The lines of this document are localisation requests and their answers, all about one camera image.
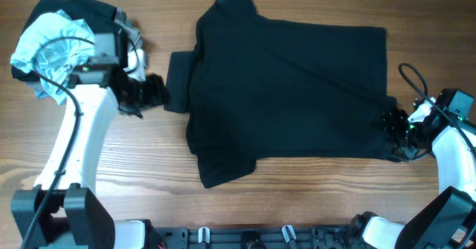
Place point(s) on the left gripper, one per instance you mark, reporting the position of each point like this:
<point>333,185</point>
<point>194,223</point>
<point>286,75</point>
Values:
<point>155,91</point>

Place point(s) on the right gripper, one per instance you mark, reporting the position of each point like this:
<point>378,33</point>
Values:
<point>390,120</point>

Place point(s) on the black t-shirt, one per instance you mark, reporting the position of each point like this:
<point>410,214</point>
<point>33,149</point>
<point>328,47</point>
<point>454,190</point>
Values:
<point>259,88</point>

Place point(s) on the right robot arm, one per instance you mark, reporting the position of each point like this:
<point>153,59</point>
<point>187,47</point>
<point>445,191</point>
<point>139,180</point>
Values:
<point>449,220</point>

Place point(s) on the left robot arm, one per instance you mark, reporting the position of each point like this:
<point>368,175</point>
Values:
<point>62,210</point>

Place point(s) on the grey beige folded garment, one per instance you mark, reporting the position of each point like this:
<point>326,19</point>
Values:
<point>133,33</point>

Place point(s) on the black folded garment in pile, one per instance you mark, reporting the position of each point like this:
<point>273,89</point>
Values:
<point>98,15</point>

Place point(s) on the light blue garment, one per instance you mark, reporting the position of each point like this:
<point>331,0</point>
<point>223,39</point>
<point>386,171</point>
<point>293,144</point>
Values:
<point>52,45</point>

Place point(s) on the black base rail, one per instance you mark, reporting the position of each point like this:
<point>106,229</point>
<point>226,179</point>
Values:
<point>317,237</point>

